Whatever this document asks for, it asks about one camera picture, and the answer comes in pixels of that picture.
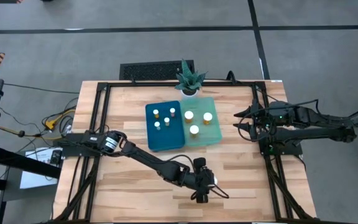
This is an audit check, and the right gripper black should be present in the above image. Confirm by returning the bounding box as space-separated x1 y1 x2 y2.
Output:
232 104 275 138

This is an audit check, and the large amber pill bottle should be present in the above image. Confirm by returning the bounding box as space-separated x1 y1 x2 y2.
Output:
183 110 195 124
202 111 214 126

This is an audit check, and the white ball large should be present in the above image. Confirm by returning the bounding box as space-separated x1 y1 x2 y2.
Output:
188 124 200 139

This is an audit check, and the mint green plastic bin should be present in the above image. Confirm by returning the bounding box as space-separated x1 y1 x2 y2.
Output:
179 96 223 147

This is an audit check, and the dark blue plastic bin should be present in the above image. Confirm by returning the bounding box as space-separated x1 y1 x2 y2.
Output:
144 100 186 152

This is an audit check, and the green plant in white pot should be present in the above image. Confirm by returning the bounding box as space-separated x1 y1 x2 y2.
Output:
174 58 208 97

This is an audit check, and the small black device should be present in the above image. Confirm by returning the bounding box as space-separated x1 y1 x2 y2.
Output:
49 149 63 165

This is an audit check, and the white paper sheet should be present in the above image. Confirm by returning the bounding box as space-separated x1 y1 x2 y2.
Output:
19 148 64 190

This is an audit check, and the black equipment stand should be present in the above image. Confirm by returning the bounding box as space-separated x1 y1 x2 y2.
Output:
0 146 62 224

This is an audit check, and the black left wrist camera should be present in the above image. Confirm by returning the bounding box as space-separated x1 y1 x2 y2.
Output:
196 192 210 204

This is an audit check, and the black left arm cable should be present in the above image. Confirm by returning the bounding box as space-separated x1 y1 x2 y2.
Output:
190 183 231 201

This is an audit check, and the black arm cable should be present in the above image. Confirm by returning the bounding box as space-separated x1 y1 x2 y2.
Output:
237 98 358 143
190 183 231 201

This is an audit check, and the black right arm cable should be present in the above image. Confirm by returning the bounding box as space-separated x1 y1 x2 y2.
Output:
237 98 358 143

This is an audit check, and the black aluminium table frame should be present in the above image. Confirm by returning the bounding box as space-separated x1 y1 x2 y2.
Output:
53 80 318 223

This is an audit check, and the black floor cable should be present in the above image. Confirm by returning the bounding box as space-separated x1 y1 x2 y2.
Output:
3 82 81 94

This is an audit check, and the yellow cable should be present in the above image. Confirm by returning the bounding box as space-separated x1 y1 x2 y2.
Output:
0 108 76 141

